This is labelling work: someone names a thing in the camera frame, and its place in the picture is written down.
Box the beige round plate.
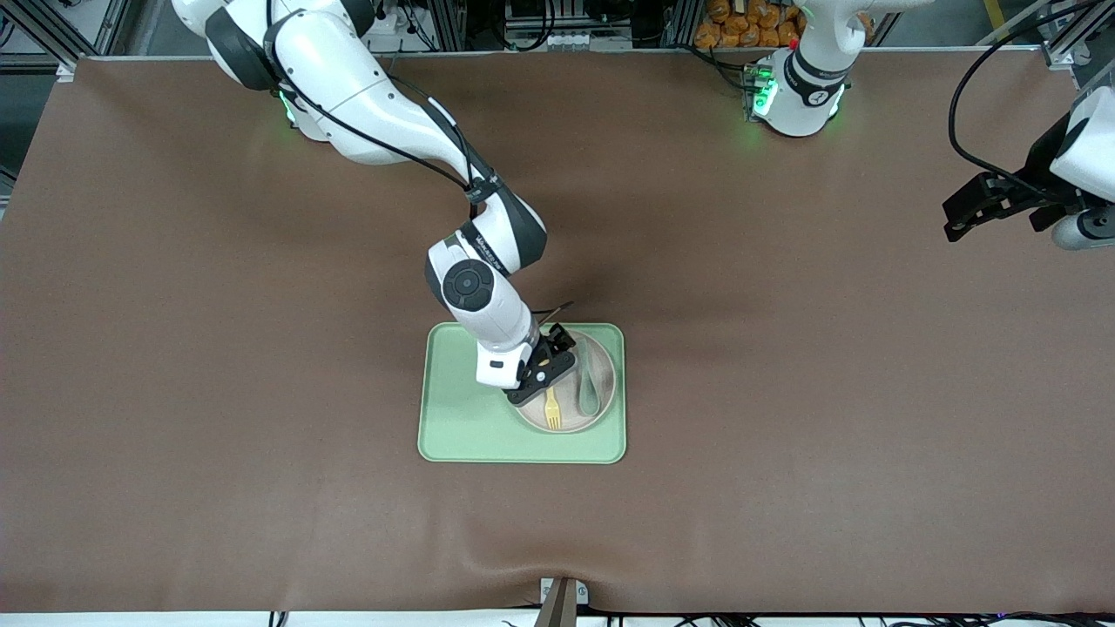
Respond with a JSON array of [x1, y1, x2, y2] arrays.
[[510, 329, 618, 434]]

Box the yellow plastic fork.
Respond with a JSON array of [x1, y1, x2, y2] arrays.
[[542, 348, 563, 432]]

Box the sage green plastic spoon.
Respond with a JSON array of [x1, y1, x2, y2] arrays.
[[578, 335, 602, 417]]

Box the light green rectangular tray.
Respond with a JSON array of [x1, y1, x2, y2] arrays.
[[417, 322, 627, 465]]

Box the brown table cover mat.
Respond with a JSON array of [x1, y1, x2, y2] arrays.
[[0, 52, 1115, 615]]

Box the metal table edge clamp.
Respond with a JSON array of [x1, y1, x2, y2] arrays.
[[540, 577, 589, 627]]

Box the white connector strip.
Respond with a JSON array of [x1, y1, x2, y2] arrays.
[[505, 30, 637, 51]]

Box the orange round snacks pile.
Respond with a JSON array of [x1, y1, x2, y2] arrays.
[[694, 0, 872, 50]]

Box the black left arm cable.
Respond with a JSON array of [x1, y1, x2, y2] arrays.
[[949, 0, 1115, 188]]

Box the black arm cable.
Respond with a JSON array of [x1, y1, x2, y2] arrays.
[[949, 0, 1115, 188], [266, 13, 576, 325]]

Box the aluminium frame post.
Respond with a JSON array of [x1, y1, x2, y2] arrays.
[[1041, 0, 1115, 72], [0, 0, 132, 81]]

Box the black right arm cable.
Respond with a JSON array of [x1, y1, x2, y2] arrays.
[[266, 13, 576, 325]]

